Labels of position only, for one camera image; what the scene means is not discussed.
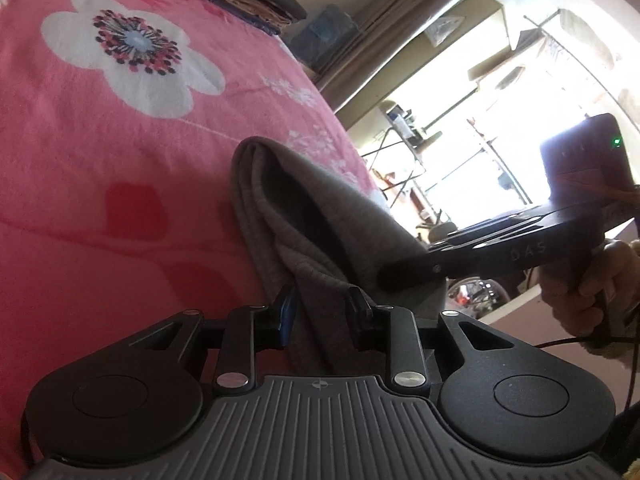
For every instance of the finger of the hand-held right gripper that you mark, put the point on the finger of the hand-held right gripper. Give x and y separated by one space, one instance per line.
405 272

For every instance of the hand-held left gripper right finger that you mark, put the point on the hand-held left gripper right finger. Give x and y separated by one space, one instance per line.
359 317

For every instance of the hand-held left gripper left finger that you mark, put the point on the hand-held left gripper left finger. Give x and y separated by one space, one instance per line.
287 317

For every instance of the grey sweatpants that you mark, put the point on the grey sweatpants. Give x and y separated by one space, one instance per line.
310 220

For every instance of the person's right hand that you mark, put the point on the person's right hand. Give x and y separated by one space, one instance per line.
565 305

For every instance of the folding table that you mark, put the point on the folding table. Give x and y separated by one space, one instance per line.
400 135

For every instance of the hanging beige garment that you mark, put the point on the hanging beige garment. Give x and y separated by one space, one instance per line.
585 35

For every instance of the hanging plastic bag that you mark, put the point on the hanging plastic bag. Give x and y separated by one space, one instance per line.
447 30

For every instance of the pink floral blanket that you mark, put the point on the pink floral blanket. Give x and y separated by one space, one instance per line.
100 185

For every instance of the grey curtain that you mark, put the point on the grey curtain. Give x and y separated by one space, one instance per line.
400 25

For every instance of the tan folded cloth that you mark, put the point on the tan folded cloth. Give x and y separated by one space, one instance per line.
255 7

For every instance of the navy folded cloth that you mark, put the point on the navy folded cloth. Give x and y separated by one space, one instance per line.
235 12

